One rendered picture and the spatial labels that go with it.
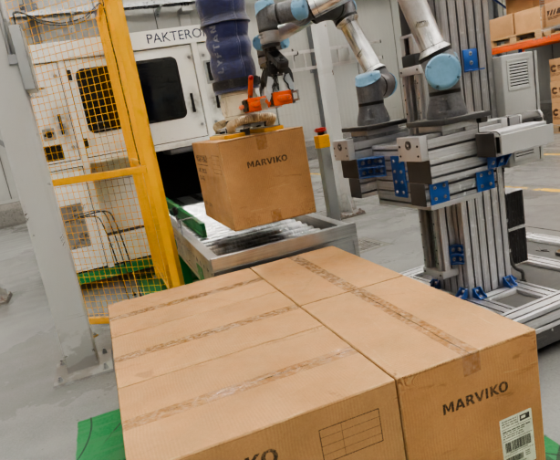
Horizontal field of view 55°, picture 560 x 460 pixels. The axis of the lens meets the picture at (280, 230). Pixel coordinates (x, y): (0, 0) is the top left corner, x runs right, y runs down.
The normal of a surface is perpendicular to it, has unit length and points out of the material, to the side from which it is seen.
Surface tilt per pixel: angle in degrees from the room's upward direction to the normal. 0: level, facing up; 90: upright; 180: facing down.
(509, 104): 90
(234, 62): 75
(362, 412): 90
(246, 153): 90
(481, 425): 90
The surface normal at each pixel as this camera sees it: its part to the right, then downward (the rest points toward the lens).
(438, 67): -0.22, 0.36
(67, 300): 0.33, 0.15
